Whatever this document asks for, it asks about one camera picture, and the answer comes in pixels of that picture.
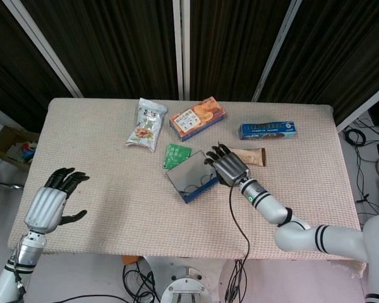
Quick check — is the metal chair leg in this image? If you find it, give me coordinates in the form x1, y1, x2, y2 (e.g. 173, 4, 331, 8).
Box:
0, 157, 25, 191

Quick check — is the black cable bundle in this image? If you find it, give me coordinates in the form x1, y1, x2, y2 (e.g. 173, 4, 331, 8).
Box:
122, 263, 162, 303

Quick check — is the orange biscuit box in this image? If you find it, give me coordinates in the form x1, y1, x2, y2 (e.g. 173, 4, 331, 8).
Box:
169, 96, 226, 142

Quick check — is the beige woven tablecloth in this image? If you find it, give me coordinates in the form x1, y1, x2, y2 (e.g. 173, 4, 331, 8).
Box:
6, 97, 366, 279

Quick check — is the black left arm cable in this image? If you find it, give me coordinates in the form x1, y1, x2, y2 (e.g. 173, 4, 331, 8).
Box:
14, 239, 130, 303

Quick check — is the black floor cable tangle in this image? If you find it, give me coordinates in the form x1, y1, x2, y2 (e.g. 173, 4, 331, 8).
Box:
355, 145, 379, 222

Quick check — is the blue cookie box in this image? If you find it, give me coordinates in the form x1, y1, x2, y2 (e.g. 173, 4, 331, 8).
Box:
239, 121, 298, 140

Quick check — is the green sachet packet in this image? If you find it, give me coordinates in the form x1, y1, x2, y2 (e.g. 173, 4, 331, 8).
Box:
162, 143, 193, 170

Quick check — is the dark blue snack box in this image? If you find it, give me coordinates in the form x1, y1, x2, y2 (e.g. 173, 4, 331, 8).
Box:
165, 150, 220, 205

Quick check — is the brown snack bar wrapper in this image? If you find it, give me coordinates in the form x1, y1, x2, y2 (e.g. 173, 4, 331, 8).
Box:
232, 147, 267, 167

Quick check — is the black right hand cable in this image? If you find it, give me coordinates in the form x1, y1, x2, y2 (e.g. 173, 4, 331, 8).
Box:
224, 185, 251, 303

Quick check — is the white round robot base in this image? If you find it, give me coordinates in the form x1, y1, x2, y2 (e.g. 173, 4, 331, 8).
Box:
143, 255, 215, 303

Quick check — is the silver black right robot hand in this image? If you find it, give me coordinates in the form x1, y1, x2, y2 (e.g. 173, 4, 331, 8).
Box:
203, 141, 251, 187

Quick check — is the black coiled cable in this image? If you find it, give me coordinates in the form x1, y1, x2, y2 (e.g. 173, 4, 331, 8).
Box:
343, 126, 367, 146

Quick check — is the white frame post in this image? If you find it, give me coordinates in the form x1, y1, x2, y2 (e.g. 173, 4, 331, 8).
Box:
3, 0, 83, 98
251, 0, 303, 102
172, 0, 191, 100
336, 80, 379, 133

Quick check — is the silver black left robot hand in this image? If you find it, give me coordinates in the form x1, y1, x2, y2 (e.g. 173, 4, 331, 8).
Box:
24, 167, 91, 235

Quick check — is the black pleated curtain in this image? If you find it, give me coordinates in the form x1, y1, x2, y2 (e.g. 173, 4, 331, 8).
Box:
188, 0, 293, 102
0, 0, 74, 133
20, 0, 181, 99
262, 0, 379, 126

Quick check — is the cardboard box with items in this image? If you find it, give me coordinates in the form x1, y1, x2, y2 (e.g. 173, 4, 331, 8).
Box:
0, 125, 40, 171

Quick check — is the white snack bag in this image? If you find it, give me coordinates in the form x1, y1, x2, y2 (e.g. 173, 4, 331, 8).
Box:
125, 97, 168, 153

